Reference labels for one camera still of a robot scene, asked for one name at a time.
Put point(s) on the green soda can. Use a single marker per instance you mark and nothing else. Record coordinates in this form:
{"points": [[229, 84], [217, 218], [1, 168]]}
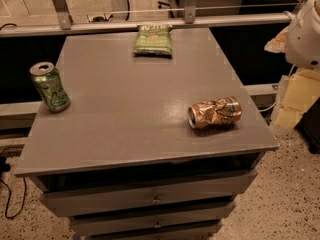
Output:
{"points": [[47, 81]]}

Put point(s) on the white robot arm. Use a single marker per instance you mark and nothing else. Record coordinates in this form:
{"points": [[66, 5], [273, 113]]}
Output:
{"points": [[303, 37]]}

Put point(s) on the crushed orange soda can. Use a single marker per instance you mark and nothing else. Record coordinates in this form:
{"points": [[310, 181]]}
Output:
{"points": [[222, 111]]}

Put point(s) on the grey drawer cabinet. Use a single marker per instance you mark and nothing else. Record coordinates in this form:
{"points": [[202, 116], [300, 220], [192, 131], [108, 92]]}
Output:
{"points": [[128, 118]]}

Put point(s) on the green chip bag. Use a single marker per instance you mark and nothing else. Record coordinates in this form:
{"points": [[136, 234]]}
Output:
{"points": [[153, 40]]}

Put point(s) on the middle grey drawer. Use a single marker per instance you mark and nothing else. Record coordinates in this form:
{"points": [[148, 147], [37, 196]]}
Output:
{"points": [[151, 218]]}

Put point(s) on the grey drawer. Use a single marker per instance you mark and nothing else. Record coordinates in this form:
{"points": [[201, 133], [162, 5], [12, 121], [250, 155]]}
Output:
{"points": [[188, 230], [151, 218], [115, 198]]}

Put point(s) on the top grey drawer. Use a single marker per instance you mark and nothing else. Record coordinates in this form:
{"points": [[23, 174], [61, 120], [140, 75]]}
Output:
{"points": [[115, 198]]}

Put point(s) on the bottom grey drawer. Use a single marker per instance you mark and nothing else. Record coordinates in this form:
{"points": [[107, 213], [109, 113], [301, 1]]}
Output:
{"points": [[188, 230]]}

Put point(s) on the grey metal rail frame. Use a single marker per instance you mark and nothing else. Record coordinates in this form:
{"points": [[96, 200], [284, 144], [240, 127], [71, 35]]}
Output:
{"points": [[52, 17]]}

